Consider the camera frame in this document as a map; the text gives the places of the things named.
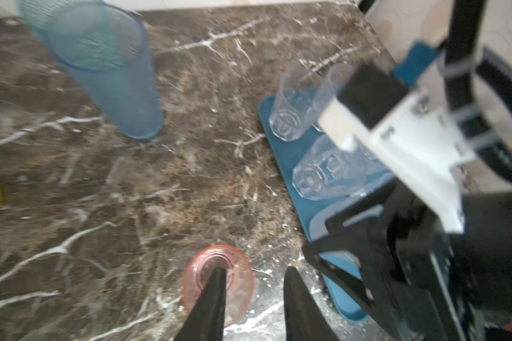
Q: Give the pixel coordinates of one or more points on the clear faceted cup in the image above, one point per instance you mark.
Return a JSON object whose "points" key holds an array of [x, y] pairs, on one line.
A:
{"points": [[325, 171], [294, 112]]}

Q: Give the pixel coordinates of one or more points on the teal plastic tray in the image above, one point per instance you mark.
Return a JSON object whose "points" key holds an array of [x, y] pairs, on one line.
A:
{"points": [[314, 213]]}

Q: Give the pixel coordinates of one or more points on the clear faceted cup front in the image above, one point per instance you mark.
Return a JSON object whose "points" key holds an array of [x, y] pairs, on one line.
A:
{"points": [[294, 112]]}

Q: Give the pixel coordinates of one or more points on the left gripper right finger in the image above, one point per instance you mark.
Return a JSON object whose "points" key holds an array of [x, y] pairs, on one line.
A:
{"points": [[303, 318]]}

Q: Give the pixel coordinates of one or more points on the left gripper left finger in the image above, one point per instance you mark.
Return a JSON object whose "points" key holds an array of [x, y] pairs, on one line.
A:
{"points": [[207, 318]]}

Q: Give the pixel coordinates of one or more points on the blue frosted cup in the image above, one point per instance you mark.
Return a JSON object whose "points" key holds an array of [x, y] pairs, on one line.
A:
{"points": [[105, 50]]}

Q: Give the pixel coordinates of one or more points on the small clear cup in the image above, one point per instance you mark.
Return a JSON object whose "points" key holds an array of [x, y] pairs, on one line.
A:
{"points": [[332, 83]]}

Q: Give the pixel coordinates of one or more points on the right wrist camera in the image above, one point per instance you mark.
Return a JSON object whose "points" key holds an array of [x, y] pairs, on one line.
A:
{"points": [[383, 111]]}

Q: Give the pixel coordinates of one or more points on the pink plastic cup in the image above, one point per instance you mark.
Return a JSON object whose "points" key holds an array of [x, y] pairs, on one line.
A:
{"points": [[240, 281]]}

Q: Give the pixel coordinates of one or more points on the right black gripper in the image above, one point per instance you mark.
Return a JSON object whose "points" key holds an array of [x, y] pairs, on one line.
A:
{"points": [[392, 256]]}

